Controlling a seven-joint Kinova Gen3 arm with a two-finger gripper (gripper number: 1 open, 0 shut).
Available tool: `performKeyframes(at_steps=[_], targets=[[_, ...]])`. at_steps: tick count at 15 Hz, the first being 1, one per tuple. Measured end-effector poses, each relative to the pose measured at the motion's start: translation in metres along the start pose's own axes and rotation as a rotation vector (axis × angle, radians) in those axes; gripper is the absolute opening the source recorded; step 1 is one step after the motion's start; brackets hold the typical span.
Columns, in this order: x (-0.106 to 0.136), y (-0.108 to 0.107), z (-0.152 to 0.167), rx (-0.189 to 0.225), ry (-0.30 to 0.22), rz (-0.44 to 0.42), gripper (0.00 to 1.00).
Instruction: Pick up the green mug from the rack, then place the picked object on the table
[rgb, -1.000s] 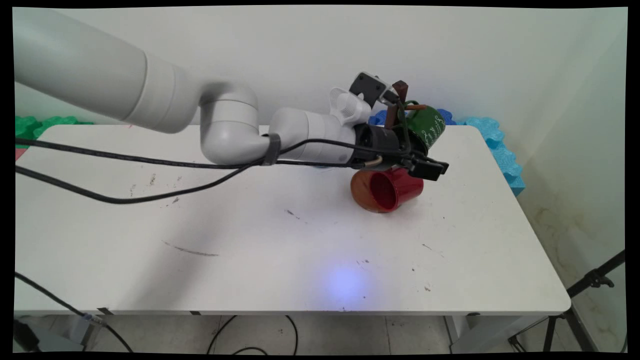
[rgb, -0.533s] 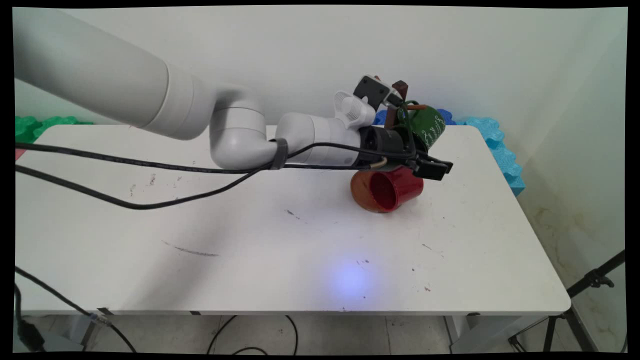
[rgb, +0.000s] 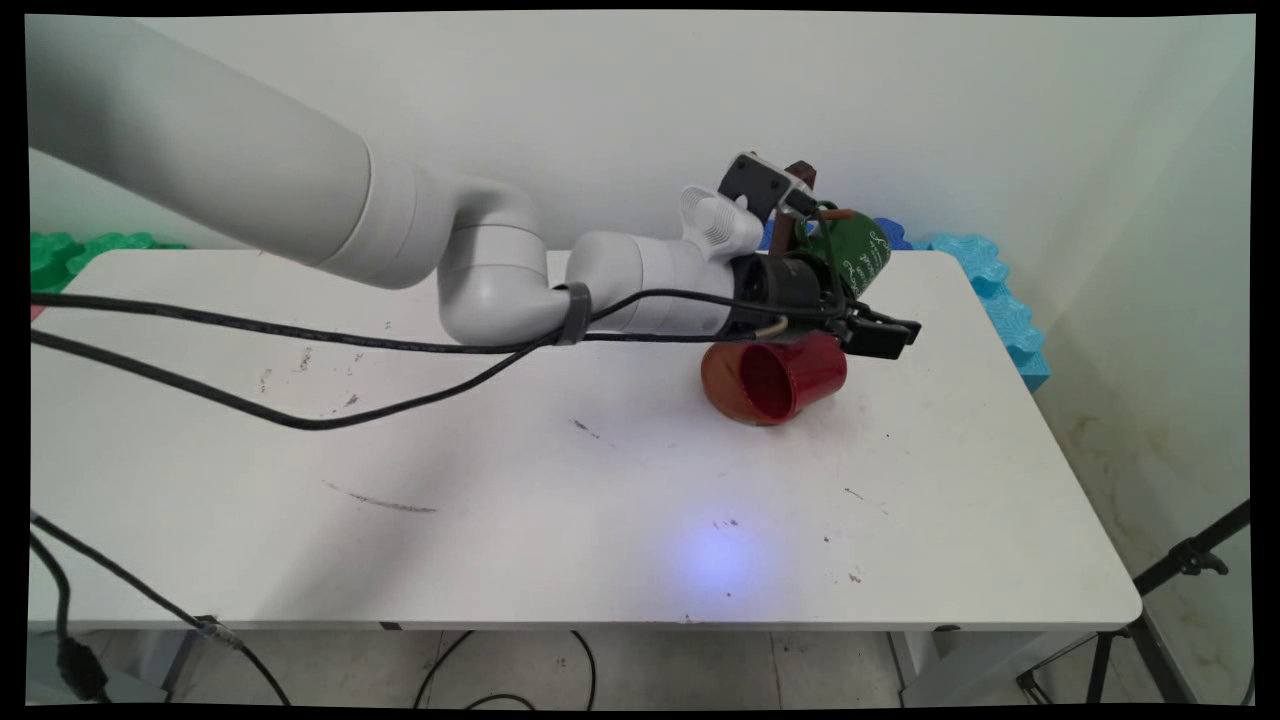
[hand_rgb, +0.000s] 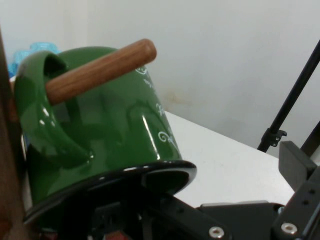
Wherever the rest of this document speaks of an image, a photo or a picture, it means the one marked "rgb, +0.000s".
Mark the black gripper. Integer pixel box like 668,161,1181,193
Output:
725,252,922,360

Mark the green mug with white script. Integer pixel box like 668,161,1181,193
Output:
800,205,894,302

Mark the red mug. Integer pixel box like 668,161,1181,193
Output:
737,333,850,426

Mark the light blue foam mat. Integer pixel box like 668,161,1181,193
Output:
908,233,1053,393

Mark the wooden mug tree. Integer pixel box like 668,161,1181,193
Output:
700,160,857,429

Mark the white table leg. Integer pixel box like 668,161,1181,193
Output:
886,629,1101,708

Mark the black tripod stand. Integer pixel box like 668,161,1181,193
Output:
1015,498,1253,707

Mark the grey metal table leg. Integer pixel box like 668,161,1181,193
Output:
150,628,207,703

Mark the green foam mat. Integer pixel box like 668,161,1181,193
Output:
30,231,187,295

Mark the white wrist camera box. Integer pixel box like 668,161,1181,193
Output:
680,150,819,263

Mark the grey cable strap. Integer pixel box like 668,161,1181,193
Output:
553,282,594,347

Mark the black floor cable loop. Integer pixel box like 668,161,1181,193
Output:
412,629,599,712

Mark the black arm cable with metal plug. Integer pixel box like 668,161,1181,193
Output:
30,318,787,432

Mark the black hanging cable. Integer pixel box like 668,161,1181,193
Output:
28,511,293,708

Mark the black cable with inline block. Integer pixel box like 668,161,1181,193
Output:
28,530,114,704

